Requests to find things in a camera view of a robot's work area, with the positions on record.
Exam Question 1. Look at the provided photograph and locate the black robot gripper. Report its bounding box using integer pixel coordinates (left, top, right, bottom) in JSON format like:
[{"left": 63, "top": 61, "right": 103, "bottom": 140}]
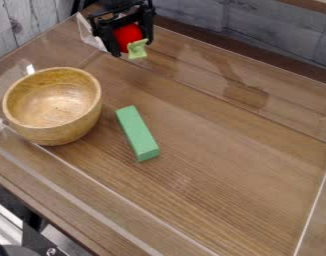
[{"left": 87, "top": 0, "right": 157, "bottom": 57}]

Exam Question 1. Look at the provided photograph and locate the red plush fruit green leaf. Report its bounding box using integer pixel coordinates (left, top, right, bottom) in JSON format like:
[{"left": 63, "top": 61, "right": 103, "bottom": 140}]
[{"left": 114, "top": 23, "right": 149, "bottom": 60}]

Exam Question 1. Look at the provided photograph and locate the wooden bowl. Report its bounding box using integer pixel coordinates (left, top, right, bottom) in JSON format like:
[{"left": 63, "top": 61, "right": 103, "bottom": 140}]
[{"left": 2, "top": 67, "right": 103, "bottom": 146}]

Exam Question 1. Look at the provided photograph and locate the green rectangular block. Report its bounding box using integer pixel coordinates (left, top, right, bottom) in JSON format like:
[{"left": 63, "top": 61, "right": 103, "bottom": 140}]
[{"left": 117, "top": 106, "right": 161, "bottom": 162}]

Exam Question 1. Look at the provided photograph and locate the black metal table frame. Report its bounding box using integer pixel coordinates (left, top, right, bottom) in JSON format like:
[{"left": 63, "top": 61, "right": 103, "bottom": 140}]
[{"left": 0, "top": 186, "right": 71, "bottom": 256}]

